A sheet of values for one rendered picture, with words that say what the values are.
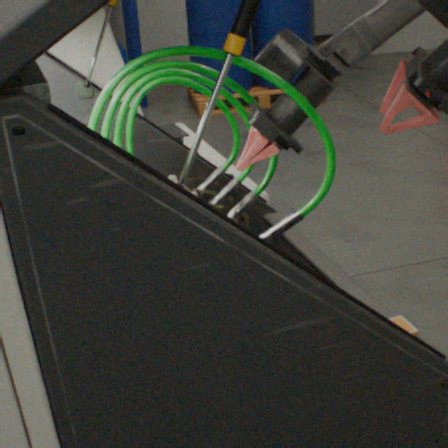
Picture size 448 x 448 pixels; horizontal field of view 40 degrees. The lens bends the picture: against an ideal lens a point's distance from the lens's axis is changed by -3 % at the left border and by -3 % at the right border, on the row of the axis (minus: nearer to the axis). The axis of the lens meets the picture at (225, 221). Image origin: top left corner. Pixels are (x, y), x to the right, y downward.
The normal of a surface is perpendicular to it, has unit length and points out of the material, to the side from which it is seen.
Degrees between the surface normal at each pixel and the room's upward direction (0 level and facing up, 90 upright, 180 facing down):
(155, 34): 90
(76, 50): 90
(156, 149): 90
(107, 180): 90
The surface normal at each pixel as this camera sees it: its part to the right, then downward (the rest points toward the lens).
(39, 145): 0.36, 0.38
